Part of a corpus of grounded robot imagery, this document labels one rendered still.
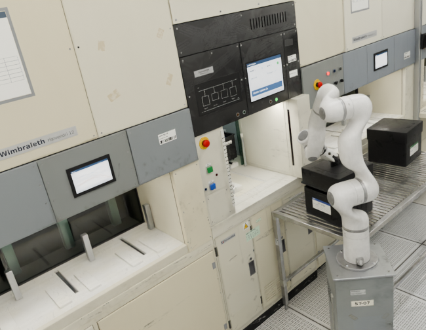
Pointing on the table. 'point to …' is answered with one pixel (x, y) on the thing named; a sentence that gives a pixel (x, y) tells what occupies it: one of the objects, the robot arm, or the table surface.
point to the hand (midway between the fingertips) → (335, 161)
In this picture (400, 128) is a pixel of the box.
